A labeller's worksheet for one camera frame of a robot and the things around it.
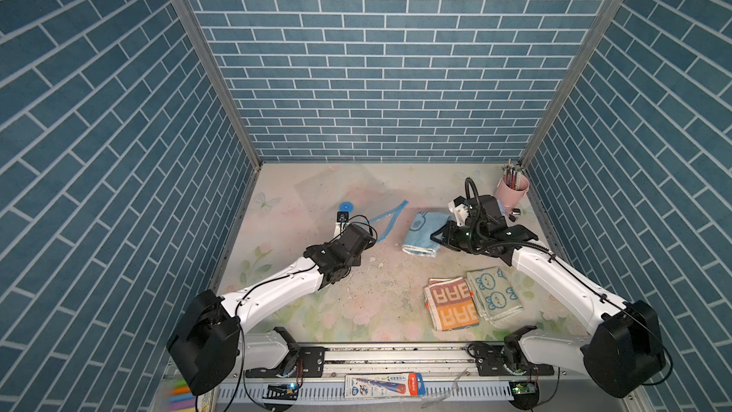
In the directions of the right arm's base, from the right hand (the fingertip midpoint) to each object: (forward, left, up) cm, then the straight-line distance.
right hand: (434, 237), depth 81 cm
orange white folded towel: (-14, -6, -13) cm, 20 cm away
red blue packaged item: (-35, +12, -14) cm, 39 cm away
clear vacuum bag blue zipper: (+21, +21, -12) cm, 32 cm away
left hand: (-3, +23, -5) cm, 24 cm away
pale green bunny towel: (-9, -20, -14) cm, 26 cm away
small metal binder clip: (+22, -32, -16) cm, 42 cm away
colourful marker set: (-41, +59, -12) cm, 73 cm away
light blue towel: (-1, +4, -1) cm, 5 cm away
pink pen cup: (+26, -29, -4) cm, 39 cm away
